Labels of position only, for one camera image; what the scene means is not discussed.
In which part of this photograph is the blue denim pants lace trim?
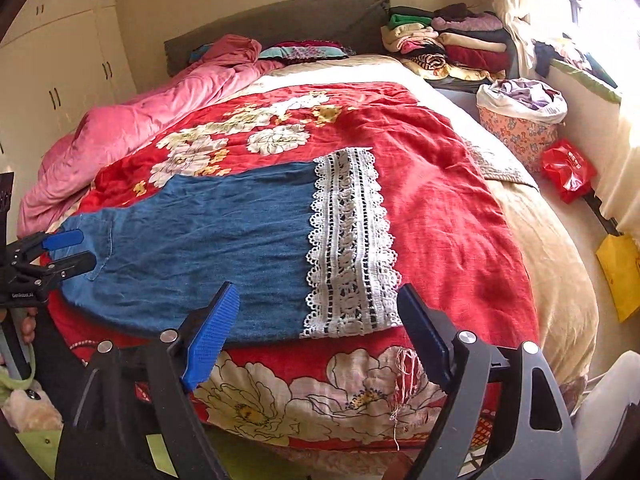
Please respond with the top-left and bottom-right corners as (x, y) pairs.
(52, 148), (400, 346)

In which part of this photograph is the plush bear on clothing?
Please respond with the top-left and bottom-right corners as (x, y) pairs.
(1, 380), (63, 432)

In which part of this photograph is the person's left hand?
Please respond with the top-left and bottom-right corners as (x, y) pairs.
(0, 308), (37, 346)

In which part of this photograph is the pink quilt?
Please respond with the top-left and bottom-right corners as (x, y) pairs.
(16, 35), (283, 238)

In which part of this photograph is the cream wardrobe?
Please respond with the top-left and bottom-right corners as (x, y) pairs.
(0, 0), (138, 201)

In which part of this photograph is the yellow bag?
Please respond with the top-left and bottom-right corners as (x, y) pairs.
(596, 234), (640, 323)

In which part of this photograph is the red plastic bag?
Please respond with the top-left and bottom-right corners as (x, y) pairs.
(541, 139), (597, 204)

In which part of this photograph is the floral laundry basket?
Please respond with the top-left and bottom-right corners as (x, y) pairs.
(476, 78), (568, 174)

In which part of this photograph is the teal patterned pillow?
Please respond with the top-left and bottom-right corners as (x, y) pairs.
(258, 40), (352, 65)

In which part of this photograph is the stack of folded clothes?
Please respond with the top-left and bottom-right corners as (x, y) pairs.
(381, 3), (518, 90)

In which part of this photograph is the dark grey headboard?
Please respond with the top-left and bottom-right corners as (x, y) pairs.
(164, 0), (390, 76)

